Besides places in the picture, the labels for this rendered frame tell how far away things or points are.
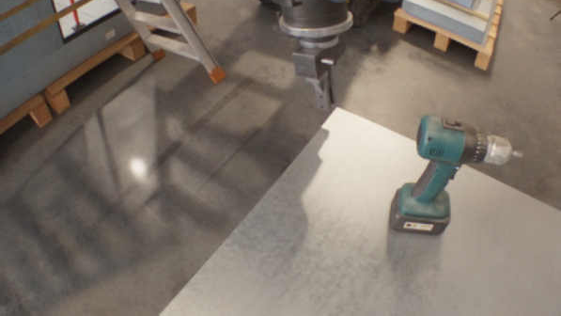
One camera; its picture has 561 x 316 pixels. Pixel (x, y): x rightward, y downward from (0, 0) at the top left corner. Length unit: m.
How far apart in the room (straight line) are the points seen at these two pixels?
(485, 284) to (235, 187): 1.13
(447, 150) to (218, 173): 1.20
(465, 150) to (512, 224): 0.31
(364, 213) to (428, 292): 0.20
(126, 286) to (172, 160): 0.65
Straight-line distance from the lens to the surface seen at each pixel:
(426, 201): 0.62
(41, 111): 2.22
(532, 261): 0.77
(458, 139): 0.52
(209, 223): 1.44
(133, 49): 2.44
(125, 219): 1.54
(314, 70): 0.68
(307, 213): 0.66
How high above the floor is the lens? 1.19
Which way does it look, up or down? 45 degrees down
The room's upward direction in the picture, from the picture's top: 1 degrees clockwise
